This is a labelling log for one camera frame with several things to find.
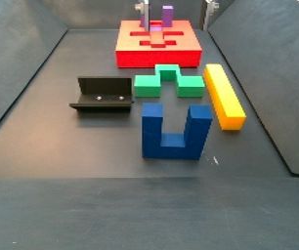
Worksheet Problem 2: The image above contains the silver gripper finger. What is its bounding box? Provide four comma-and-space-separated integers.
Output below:
135, 0, 150, 31
203, 0, 219, 29

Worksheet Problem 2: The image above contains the black angled bracket holder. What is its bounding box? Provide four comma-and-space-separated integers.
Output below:
70, 76, 134, 111

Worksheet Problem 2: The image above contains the green stepped block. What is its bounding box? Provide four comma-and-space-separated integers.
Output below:
135, 64, 206, 98

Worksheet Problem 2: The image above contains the purple U-shaped block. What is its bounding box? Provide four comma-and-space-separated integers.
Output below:
150, 6, 174, 31

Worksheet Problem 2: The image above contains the red puzzle board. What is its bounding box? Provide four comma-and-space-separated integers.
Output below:
115, 21, 203, 68

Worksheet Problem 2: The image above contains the yellow long bar block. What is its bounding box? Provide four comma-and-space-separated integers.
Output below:
204, 63, 247, 131

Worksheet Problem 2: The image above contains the blue U-shaped block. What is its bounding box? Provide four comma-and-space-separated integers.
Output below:
143, 103, 212, 160

